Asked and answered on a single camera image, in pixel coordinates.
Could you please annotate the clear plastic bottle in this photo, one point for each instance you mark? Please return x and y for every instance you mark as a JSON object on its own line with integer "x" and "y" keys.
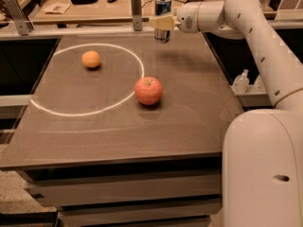
{"x": 241, "y": 82}
{"x": 259, "y": 84}

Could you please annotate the black cloth object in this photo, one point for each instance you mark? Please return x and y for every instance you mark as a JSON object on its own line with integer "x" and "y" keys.
{"x": 83, "y": 2}

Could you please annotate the clear plastic bottle right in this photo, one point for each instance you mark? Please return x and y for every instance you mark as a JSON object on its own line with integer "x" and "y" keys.
{"x": 259, "y": 84}

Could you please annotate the tan paper envelope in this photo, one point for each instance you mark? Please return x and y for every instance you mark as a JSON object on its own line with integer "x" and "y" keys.
{"x": 57, "y": 8}

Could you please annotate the metal bracket post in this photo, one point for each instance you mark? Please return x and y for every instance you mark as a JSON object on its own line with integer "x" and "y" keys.
{"x": 22, "y": 23}
{"x": 136, "y": 15}

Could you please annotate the grey drawer cabinet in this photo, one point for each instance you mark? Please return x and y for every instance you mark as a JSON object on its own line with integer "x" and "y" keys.
{"x": 171, "y": 193}

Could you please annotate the blue silver Red Bull can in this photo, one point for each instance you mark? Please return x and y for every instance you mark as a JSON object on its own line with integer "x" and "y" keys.
{"x": 162, "y": 7}

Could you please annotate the red apple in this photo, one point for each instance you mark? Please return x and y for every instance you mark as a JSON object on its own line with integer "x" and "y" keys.
{"x": 148, "y": 90}

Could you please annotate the left metal bracket post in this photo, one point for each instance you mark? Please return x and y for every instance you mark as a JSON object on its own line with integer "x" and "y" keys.
{"x": 22, "y": 23}

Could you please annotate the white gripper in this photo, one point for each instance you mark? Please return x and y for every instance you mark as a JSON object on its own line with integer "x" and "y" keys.
{"x": 187, "y": 18}

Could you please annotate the orange fruit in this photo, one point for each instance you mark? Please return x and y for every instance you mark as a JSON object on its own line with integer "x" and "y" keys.
{"x": 91, "y": 59}

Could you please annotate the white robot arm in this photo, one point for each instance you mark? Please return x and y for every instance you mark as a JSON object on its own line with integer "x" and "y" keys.
{"x": 262, "y": 149}

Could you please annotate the middle metal bracket post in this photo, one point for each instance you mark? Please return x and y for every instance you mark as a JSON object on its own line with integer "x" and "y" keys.
{"x": 136, "y": 15}

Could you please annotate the clear plastic bottle left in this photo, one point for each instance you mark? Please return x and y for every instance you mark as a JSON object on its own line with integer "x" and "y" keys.
{"x": 241, "y": 82}

